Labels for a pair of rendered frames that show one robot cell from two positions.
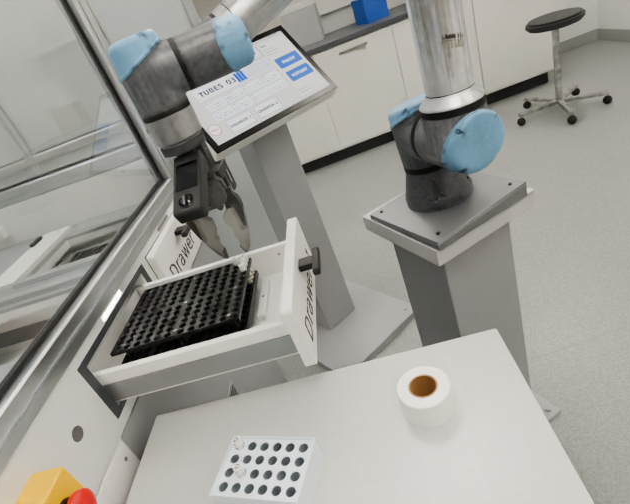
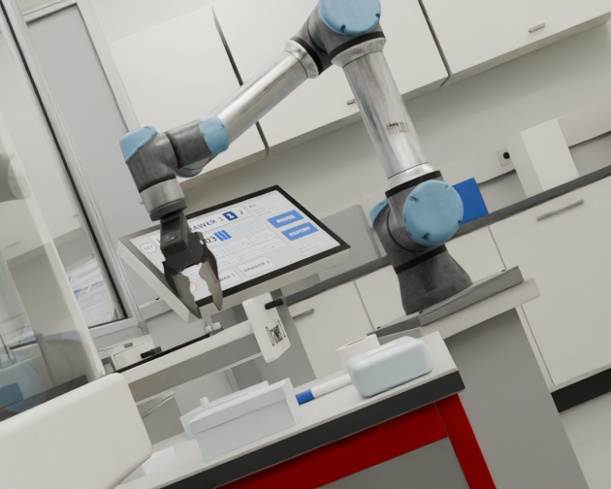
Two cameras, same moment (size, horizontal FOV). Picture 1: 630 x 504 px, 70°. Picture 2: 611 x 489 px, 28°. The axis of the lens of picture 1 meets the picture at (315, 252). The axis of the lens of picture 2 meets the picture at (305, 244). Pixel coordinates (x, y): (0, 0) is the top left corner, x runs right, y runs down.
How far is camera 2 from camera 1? 158 cm
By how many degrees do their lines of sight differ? 31
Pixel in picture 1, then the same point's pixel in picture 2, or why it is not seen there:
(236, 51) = (214, 137)
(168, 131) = (159, 194)
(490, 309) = (522, 434)
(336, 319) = not seen: outside the picture
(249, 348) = (217, 349)
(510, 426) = not seen: hidden behind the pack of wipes
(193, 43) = (182, 132)
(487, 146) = (445, 212)
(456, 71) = (404, 151)
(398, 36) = (503, 242)
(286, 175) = (284, 365)
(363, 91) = not seen: hidden behind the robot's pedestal
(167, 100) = (160, 171)
